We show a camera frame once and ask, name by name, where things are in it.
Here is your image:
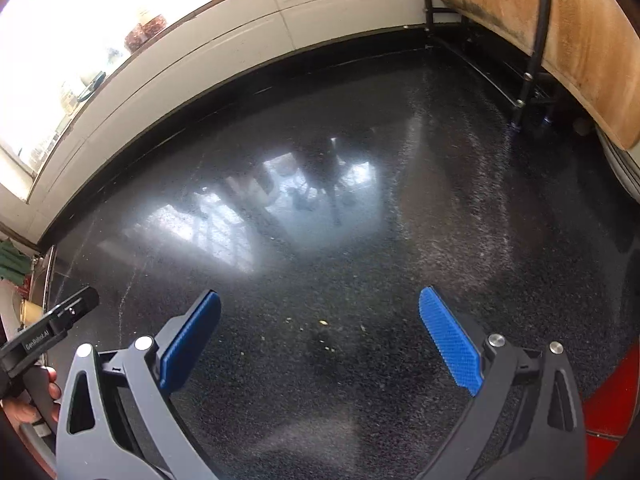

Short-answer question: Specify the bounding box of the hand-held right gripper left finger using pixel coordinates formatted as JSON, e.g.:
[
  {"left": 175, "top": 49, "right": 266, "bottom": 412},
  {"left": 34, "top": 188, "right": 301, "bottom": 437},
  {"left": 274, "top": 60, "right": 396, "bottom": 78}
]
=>
[{"left": 56, "top": 289, "right": 223, "bottom": 480}]

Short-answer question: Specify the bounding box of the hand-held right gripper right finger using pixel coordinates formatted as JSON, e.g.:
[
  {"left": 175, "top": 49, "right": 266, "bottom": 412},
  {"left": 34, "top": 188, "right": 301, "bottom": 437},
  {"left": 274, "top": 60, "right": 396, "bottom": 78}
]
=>
[{"left": 418, "top": 286, "right": 588, "bottom": 480}]

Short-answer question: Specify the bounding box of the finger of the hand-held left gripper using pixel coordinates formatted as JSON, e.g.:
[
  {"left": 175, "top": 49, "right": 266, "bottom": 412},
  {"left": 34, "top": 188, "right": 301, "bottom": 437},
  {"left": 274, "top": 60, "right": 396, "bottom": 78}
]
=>
[{"left": 41, "top": 287, "right": 101, "bottom": 335}]

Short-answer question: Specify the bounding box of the person's left hand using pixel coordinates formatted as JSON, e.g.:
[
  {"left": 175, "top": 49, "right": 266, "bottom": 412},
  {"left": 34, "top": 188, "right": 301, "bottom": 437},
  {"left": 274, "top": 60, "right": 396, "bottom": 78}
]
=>
[{"left": 0, "top": 366, "right": 64, "bottom": 429}]

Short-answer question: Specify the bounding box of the beige box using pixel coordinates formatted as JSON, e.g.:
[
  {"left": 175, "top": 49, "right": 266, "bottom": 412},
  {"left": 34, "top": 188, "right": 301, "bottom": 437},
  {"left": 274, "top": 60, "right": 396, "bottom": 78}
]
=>
[{"left": 17, "top": 302, "right": 45, "bottom": 330}]

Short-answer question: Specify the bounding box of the metal rack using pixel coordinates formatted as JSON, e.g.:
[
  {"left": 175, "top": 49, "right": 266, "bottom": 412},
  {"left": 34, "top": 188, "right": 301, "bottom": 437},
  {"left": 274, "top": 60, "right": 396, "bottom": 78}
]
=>
[{"left": 29, "top": 244, "right": 57, "bottom": 313}]

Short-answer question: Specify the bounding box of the green cloth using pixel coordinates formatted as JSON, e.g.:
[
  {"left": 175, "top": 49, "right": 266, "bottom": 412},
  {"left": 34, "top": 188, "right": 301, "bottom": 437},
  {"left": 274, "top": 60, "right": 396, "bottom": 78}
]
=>
[{"left": 0, "top": 239, "right": 32, "bottom": 282}]

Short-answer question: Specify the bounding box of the red container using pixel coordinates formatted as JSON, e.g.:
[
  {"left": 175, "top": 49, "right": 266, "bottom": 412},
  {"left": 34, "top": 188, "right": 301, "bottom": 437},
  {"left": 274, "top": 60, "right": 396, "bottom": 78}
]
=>
[{"left": 581, "top": 359, "right": 640, "bottom": 480}]

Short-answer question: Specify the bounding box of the jar of red contents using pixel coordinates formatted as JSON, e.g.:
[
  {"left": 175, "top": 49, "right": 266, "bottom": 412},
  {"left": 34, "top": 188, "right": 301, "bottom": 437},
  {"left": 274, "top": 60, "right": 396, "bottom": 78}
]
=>
[{"left": 124, "top": 9, "right": 170, "bottom": 53}]

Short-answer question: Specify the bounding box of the wooden chair with black frame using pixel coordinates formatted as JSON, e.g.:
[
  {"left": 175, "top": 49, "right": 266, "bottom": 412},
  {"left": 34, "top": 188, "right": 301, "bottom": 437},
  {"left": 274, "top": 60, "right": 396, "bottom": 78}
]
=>
[{"left": 427, "top": 0, "right": 640, "bottom": 152}]

